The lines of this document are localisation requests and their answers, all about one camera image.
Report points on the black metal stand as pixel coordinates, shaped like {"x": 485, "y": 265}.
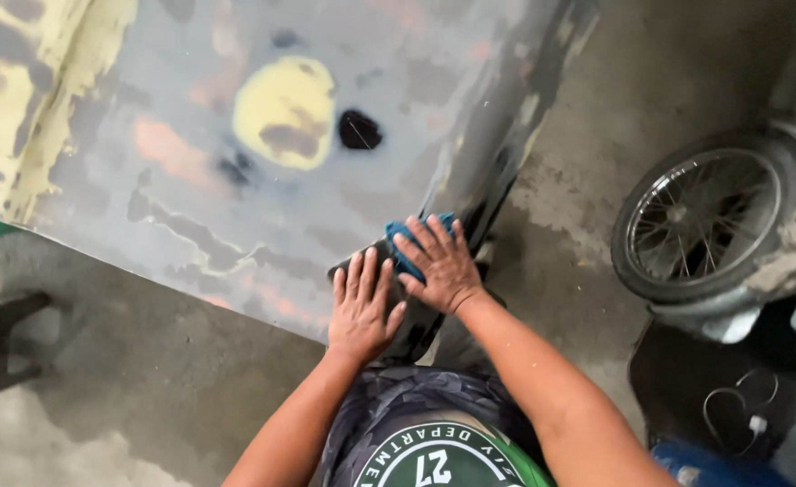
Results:
{"x": 2, "y": 341}

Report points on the person's right hand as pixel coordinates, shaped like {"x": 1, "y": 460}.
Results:
{"x": 444, "y": 270}

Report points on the person's green printed shirt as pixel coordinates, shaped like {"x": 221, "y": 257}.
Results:
{"x": 445, "y": 460}

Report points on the blue plastic container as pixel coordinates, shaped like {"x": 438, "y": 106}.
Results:
{"x": 709, "y": 467}

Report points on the blue sanding cloth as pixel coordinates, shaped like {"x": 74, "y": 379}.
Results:
{"x": 404, "y": 237}

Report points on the grey primed car body panel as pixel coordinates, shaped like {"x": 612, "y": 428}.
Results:
{"x": 235, "y": 149}

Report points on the spoked motorcycle wheel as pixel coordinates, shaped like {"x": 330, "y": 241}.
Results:
{"x": 705, "y": 213}

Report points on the person's left hand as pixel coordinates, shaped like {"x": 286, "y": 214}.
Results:
{"x": 360, "y": 319}

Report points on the person's dark patterned shorts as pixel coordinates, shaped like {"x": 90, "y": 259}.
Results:
{"x": 398, "y": 406}

